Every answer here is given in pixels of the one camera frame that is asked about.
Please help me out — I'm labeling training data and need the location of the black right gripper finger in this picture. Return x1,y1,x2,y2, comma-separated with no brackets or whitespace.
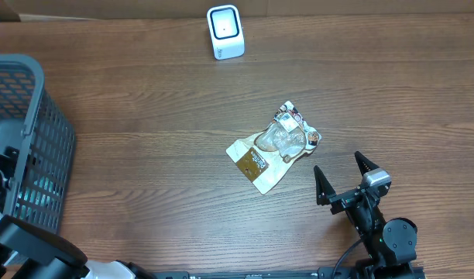
354,151,379,176
314,166,336,205

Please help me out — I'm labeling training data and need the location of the beige Pantree snack bag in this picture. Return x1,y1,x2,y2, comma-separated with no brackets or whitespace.
226,101,321,195

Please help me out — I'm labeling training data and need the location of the white barcode scanner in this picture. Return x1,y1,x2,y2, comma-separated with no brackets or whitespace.
207,5,246,60

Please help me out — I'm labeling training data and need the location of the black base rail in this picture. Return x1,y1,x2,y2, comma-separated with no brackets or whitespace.
155,266,426,279

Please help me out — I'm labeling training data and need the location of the grey plastic basket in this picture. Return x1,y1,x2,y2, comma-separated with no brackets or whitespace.
0,54,76,233

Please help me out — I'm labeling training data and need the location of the teal snack packet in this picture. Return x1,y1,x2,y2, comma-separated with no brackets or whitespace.
18,177,62,212

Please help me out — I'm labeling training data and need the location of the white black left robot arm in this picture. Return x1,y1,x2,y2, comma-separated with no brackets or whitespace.
0,154,155,278

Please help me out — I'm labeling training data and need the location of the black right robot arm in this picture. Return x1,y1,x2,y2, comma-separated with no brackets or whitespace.
314,151,425,279

